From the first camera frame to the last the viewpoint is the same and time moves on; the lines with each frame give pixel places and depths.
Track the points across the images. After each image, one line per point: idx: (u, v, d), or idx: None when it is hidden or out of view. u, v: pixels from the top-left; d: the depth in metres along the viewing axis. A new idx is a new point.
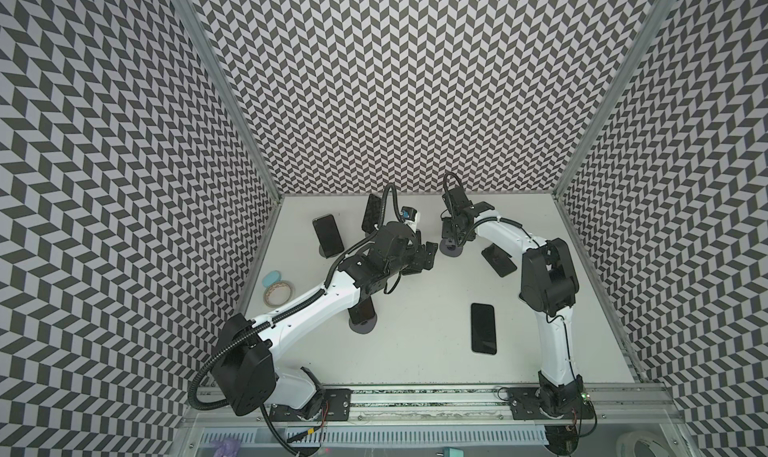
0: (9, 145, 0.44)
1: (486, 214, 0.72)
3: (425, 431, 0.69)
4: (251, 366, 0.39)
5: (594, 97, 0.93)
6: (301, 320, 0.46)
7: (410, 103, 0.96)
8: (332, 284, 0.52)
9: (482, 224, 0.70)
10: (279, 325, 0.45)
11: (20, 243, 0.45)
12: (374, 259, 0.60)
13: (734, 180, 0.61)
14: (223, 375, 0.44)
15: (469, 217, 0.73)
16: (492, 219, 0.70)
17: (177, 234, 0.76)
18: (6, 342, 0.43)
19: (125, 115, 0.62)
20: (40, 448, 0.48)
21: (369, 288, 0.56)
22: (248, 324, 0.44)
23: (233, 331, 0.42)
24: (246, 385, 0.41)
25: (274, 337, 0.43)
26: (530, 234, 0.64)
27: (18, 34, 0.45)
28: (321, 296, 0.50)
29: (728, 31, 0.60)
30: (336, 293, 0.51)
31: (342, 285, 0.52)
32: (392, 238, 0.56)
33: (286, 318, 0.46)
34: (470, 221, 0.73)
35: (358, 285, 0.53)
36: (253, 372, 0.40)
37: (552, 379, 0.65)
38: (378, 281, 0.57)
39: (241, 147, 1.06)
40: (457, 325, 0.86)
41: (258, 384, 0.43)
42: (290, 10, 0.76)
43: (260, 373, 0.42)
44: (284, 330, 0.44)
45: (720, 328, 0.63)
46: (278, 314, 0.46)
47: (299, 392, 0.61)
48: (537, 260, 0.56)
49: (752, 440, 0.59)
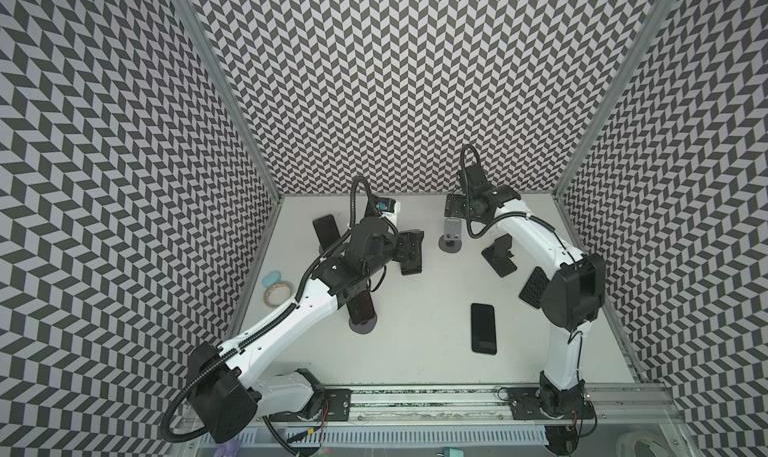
0: (9, 145, 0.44)
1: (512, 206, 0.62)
3: (425, 432, 0.69)
4: (220, 397, 0.38)
5: (594, 97, 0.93)
6: (272, 341, 0.44)
7: (410, 103, 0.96)
8: (303, 296, 0.49)
9: (505, 218, 0.61)
10: (248, 349, 0.42)
11: (20, 243, 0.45)
12: (351, 262, 0.57)
13: (734, 181, 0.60)
14: (200, 403, 0.42)
15: (490, 205, 0.63)
16: (520, 215, 0.60)
17: (177, 234, 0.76)
18: (6, 342, 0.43)
19: (126, 115, 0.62)
20: (41, 448, 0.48)
21: (347, 292, 0.52)
22: (215, 351, 0.42)
23: (200, 362, 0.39)
24: (220, 416, 0.39)
25: (242, 364, 0.41)
26: (564, 244, 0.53)
27: (18, 33, 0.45)
28: (292, 311, 0.47)
29: (728, 31, 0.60)
30: (309, 305, 0.48)
31: (317, 296, 0.49)
32: (366, 236, 0.52)
33: (256, 341, 0.43)
34: (489, 208, 0.64)
35: (333, 293, 0.50)
36: (224, 403, 0.38)
37: (556, 383, 0.64)
38: (356, 283, 0.53)
39: (241, 148, 1.06)
40: (457, 325, 0.86)
41: (235, 412, 0.42)
42: (290, 10, 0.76)
43: (233, 402, 0.40)
44: (253, 355, 0.42)
45: (720, 328, 0.63)
46: (247, 339, 0.43)
47: (289, 400, 0.60)
48: (573, 276, 0.50)
49: (753, 440, 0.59)
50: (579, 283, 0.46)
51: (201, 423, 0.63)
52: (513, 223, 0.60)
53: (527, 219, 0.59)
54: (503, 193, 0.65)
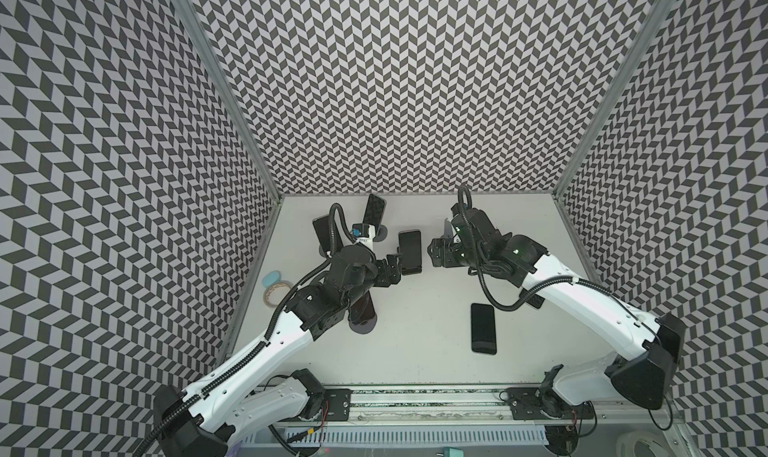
0: (9, 145, 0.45)
1: (545, 264, 0.50)
3: (425, 432, 0.69)
4: (181, 446, 0.37)
5: (594, 97, 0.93)
6: (238, 383, 0.43)
7: (410, 103, 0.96)
8: (274, 332, 0.47)
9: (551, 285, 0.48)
10: (212, 393, 0.41)
11: (20, 243, 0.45)
12: (331, 292, 0.55)
13: (734, 180, 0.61)
14: (168, 447, 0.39)
15: (513, 266, 0.50)
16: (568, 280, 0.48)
17: (177, 234, 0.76)
18: (6, 342, 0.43)
19: (126, 115, 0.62)
20: (40, 448, 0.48)
21: (322, 324, 0.50)
22: (179, 396, 0.41)
23: (164, 406, 0.39)
24: None
25: (205, 411, 0.40)
26: (626, 307, 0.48)
27: (18, 33, 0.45)
28: (263, 349, 0.45)
29: (728, 31, 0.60)
30: (280, 342, 0.46)
31: (288, 332, 0.47)
32: (346, 265, 0.51)
33: (221, 385, 0.42)
34: (513, 270, 0.50)
35: (304, 327, 0.48)
36: (185, 451, 0.37)
37: (567, 398, 0.61)
38: (334, 314, 0.52)
39: (241, 148, 1.06)
40: (457, 326, 0.86)
41: (202, 455, 0.41)
42: (290, 10, 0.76)
43: (195, 449, 0.39)
44: (217, 399, 0.41)
45: (720, 328, 0.63)
46: (210, 384, 0.42)
47: (283, 413, 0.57)
48: (664, 358, 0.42)
49: (752, 440, 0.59)
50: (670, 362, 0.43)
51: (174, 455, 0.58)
52: (559, 290, 0.47)
53: (575, 284, 0.47)
54: (523, 248, 0.52)
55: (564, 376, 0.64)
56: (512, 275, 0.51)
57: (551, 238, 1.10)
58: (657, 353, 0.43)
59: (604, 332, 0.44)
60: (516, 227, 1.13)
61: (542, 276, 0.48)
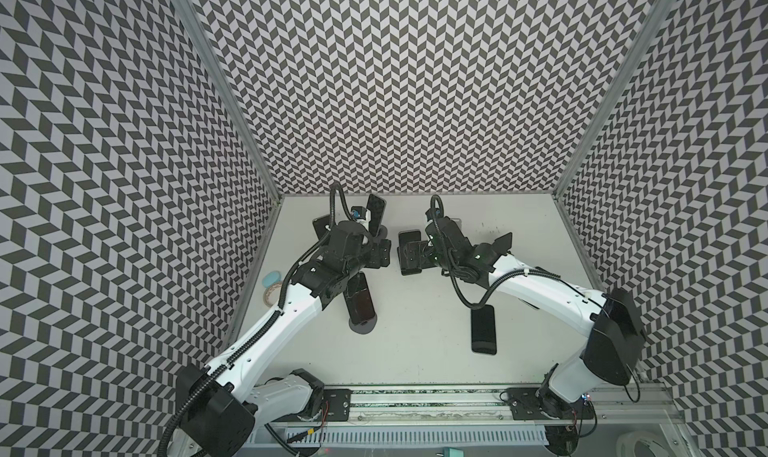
0: (9, 145, 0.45)
1: (503, 262, 0.56)
3: (425, 432, 0.69)
4: (216, 413, 0.37)
5: (594, 97, 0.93)
6: (261, 352, 0.44)
7: (410, 103, 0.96)
8: (286, 302, 0.49)
9: (505, 280, 0.53)
10: (238, 362, 0.42)
11: (20, 243, 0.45)
12: (332, 263, 0.58)
13: (734, 180, 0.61)
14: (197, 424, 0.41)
15: (479, 271, 0.56)
16: (519, 273, 0.54)
17: (177, 234, 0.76)
18: (6, 342, 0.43)
19: (125, 115, 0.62)
20: (41, 448, 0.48)
21: (329, 291, 0.53)
22: (202, 373, 0.41)
23: (188, 384, 0.39)
24: (216, 432, 0.38)
25: (234, 379, 0.40)
26: (579, 291, 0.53)
27: (18, 34, 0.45)
28: (278, 318, 0.47)
29: (728, 31, 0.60)
30: (294, 310, 0.48)
31: (300, 300, 0.49)
32: (345, 236, 0.55)
33: (245, 353, 0.43)
34: (479, 273, 0.56)
35: (316, 295, 0.51)
36: (219, 418, 0.38)
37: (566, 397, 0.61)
38: (337, 282, 0.54)
39: (240, 147, 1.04)
40: (457, 327, 0.86)
41: (234, 428, 0.42)
42: (290, 10, 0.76)
43: (228, 419, 0.39)
44: (243, 367, 0.42)
45: (720, 328, 0.63)
46: (234, 353, 0.43)
47: (286, 405, 0.59)
48: (611, 329, 0.42)
49: (753, 440, 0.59)
50: (619, 334, 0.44)
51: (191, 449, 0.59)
52: (513, 282, 0.53)
53: (527, 274, 0.53)
54: (485, 254, 0.59)
55: (557, 374, 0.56)
56: (478, 277, 0.57)
57: (550, 238, 1.10)
58: (602, 323, 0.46)
59: (557, 312, 0.48)
60: (515, 228, 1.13)
61: (499, 273, 0.55)
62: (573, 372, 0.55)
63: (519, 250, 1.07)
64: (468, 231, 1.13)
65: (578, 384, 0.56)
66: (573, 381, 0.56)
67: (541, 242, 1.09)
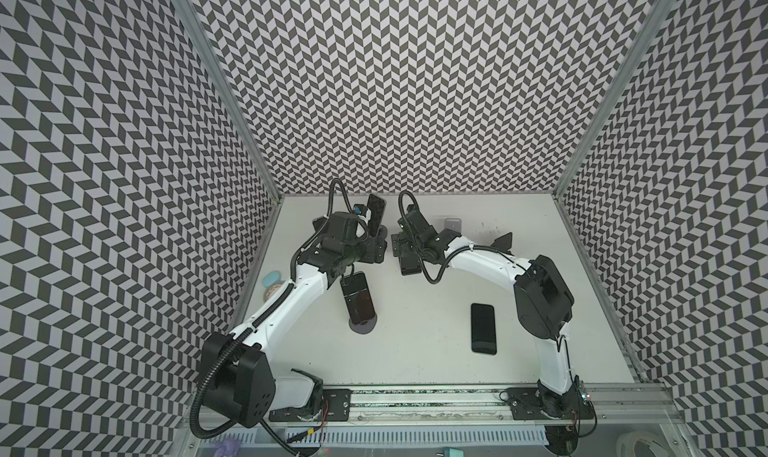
0: (9, 145, 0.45)
1: (456, 242, 0.66)
3: (425, 432, 0.69)
4: (248, 372, 0.39)
5: (594, 97, 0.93)
6: (280, 317, 0.47)
7: (410, 103, 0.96)
8: (298, 277, 0.53)
9: (455, 255, 0.63)
10: (262, 327, 0.45)
11: (20, 243, 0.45)
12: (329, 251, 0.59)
13: (734, 180, 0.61)
14: (225, 395, 0.42)
15: (438, 251, 0.65)
16: (465, 248, 0.64)
17: (177, 234, 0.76)
18: (6, 342, 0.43)
19: (126, 115, 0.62)
20: (41, 448, 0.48)
21: (334, 271, 0.58)
22: (227, 337, 0.43)
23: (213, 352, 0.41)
24: (248, 394, 0.40)
25: (261, 341, 0.43)
26: (512, 258, 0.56)
27: (18, 34, 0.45)
28: (291, 291, 0.50)
29: (727, 31, 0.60)
30: (305, 283, 0.52)
31: (309, 275, 0.54)
32: (342, 223, 0.62)
33: (266, 319, 0.46)
34: (439, 254, 0.66)
35: (321, 270, 0.55)
36: (250, 377, 0.40)
37: (556, 389, 0.63)
38: (339, 263, 0.60)
39: (240, 147, 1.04)
40: (457, 326, 0.86)
41: (262, 388, 0.43)
42: (290, 10, 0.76)
43: (257, 378, 0.41)
44: (268, 330, 0.45)
45: (720, 328, 0.63)
46: (257, 319, 0.46)
47: (293, 399, 0.61)
48: (531, 285, 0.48)
49: (753, 440, 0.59)
50: (538, 288, 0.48)
51: (192, 449, 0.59)
52: (461, 258, 0.62)
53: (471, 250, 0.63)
54: (446, 237, 0.69)
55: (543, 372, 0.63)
56: (438, 259, 0.67)
57: (551, 240, 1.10)
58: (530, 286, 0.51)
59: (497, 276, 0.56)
60: (516, 227, 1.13)
61: (451, 250, 0.65)
62: (552, 362, 0.58)
63: (520, 251, 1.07)
64: (469, 231, 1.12)
65: (557, 373, 0.59)
66: (552, 368, 0.60)
67: (542, 242, 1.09)
